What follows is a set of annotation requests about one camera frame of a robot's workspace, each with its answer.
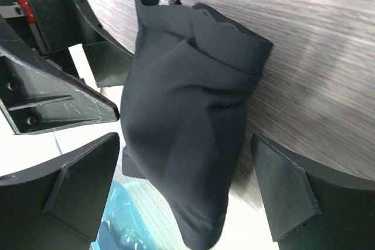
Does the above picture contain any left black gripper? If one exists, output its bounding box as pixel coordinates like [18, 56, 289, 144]
[1, 0, 133, 135]

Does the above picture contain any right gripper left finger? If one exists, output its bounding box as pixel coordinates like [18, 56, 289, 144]
[1, 132, 120, 250]

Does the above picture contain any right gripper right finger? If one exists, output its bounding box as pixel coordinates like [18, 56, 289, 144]
[250, 134, 374, 250]

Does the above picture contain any teal plastic basin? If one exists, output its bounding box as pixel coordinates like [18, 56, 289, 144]
[89, 181, 188, 250]

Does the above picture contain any black bra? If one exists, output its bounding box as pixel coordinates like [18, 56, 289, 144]
[120, 0, 273, 249]

